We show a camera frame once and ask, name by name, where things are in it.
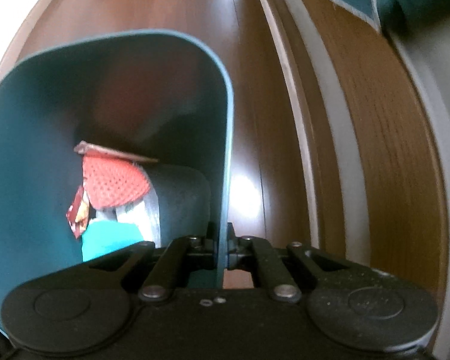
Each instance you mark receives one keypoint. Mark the teal plastic bin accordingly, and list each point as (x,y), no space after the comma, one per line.
(26,150)

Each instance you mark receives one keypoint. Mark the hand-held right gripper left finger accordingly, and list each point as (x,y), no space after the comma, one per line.
(200,250)

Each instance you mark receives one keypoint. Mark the grey white printed plastic bag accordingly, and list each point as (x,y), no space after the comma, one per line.
(150,219)

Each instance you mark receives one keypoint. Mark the red snack wrapper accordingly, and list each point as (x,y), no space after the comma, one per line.
(77,213)

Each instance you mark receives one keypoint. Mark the teal foam sheet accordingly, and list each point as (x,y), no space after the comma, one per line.
(108,240)

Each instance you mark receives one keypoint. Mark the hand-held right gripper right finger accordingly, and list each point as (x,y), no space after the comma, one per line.
(240,249)

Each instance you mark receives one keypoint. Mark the wood-grain furniture panel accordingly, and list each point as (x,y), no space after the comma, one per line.
(390,127)

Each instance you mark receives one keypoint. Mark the orange foam fruit net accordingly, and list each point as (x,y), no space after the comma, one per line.
(112,183)

